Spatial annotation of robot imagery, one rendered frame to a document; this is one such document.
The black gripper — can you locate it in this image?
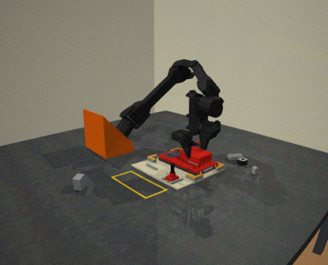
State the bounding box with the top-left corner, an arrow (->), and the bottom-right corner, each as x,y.
171,112 -> 210,159

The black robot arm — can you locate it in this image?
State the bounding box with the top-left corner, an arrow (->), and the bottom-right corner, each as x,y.
116,59 -> 224,140

